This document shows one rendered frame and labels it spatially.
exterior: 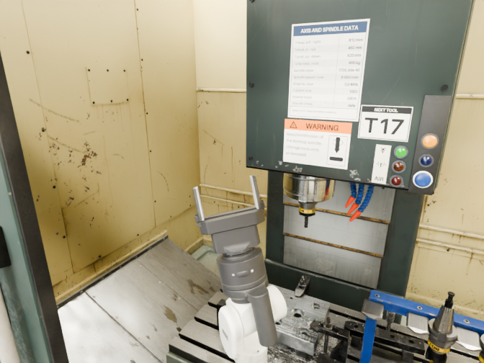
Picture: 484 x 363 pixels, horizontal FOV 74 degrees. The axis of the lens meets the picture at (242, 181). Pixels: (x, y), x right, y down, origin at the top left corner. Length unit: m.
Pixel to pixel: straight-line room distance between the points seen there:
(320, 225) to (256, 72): 0.93
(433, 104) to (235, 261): 0.48
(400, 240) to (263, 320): 1.06
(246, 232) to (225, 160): 1.56
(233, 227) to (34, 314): 0.42
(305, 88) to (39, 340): 0.76
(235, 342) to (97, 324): 1.11
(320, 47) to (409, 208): 0.92
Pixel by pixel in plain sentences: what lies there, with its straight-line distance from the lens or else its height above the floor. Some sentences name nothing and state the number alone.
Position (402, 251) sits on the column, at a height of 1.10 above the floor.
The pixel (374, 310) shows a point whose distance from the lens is 1.01.
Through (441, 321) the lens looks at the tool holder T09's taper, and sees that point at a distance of 0.99.
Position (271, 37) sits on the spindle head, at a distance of 0.80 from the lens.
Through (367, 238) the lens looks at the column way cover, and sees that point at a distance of 1.53.
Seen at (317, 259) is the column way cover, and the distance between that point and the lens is 1.65.
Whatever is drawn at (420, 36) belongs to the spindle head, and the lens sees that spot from 0.74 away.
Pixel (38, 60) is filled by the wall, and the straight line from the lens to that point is 1.48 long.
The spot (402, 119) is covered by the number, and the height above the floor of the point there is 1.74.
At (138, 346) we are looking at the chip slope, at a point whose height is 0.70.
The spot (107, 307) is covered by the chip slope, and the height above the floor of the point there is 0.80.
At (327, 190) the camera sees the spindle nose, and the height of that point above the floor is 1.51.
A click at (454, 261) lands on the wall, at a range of 2.01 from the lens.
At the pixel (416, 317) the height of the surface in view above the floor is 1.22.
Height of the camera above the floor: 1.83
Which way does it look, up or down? 18 degrees down
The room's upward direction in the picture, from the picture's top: straight up
